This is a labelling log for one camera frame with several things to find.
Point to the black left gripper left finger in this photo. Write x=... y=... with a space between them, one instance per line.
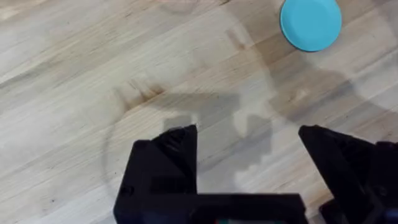
x=164 y=165

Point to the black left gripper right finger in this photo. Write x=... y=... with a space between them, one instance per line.
x=348 y=168

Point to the light blue round plate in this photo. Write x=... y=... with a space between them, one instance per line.
x=311 y=23

